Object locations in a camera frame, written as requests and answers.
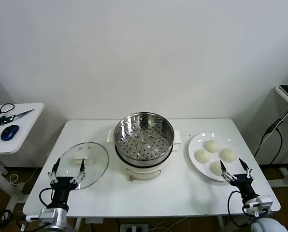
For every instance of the perforated steel steamer basket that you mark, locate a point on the perforated steel steamer basket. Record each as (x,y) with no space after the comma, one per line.
(144,140)

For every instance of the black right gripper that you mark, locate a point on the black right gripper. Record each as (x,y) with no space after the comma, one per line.
(245,186)

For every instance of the blue computer mouse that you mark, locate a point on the blue computer mouse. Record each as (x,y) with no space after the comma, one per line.
(10,132)

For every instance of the white side table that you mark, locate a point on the white side table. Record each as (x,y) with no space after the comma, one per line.
(25,133)

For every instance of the white electric cooker pot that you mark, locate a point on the white electric cooker pot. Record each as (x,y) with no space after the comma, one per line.
(144,172)

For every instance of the white steamed baozi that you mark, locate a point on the white steamed baozi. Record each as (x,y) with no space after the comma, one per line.
(228,154)
(216,168)
(203,156)
(211,146)

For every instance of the round glass pot lid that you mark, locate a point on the round glass pot lid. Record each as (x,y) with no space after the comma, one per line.
(93,171)

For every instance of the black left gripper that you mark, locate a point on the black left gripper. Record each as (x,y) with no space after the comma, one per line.
(61,186)

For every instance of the white round plate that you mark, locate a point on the white round plate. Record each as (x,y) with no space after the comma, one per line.
(202,142)

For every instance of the white table control box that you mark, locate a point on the white table control box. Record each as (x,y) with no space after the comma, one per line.
(94,220)

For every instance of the small green circuit board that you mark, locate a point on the small green circuit board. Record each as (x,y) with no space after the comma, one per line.
(4,120)

